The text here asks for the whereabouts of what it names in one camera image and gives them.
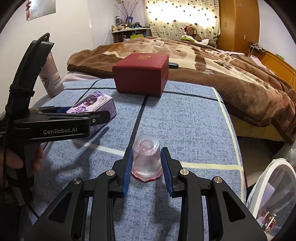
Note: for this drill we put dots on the brown patterned blanket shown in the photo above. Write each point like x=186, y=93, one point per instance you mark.
x=250, y=92

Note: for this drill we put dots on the blue checked tablecloth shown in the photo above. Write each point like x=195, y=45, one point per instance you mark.
x=190, y=120

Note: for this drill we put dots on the white cluttered shelf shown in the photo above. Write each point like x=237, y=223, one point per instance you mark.
x=124, y=35

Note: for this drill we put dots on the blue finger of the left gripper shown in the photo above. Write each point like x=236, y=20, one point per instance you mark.
x=99, y=117
x=54, y=109

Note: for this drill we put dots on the silver wall poster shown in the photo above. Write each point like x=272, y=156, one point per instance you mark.
x=39, y=8

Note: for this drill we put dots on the black remote control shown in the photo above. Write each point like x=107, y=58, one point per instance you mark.
x=173, y=65

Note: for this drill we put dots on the person's left hand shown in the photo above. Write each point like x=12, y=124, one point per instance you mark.
x=14, y=161

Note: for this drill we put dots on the heart patterned curtain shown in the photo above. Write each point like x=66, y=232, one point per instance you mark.
x=168, y=19

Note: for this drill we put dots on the vase with dried branches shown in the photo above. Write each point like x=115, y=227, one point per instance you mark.
x=127, y=9

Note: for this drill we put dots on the purple drink carton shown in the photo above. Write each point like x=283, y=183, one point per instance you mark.
x=96, y=101

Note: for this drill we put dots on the brown teddy bear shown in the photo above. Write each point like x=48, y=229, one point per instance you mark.
x=191, y=32

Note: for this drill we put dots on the white trash bin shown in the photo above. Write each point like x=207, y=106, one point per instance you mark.
x=274, y=192

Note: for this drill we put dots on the wooden wardrobe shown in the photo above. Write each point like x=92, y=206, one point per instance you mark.
x=239, y=25

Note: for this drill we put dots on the clear plastic cup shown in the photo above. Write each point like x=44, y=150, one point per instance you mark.
x=146, y=158

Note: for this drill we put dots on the dark red gift box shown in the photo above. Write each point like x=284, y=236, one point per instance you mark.
x=142, y=73

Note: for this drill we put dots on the grey thermos bottle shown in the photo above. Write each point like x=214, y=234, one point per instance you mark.
x=50, y=77

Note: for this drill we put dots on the wooden bed headboard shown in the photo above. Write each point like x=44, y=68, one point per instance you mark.
x=277, y=65

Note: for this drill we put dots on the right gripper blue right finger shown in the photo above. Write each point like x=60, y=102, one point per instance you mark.
x=167, y=166

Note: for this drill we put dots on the red cartoon drink can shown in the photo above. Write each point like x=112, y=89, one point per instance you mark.
x=269, y=221

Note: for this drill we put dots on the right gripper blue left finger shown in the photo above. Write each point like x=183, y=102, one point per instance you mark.
x=127, y=169

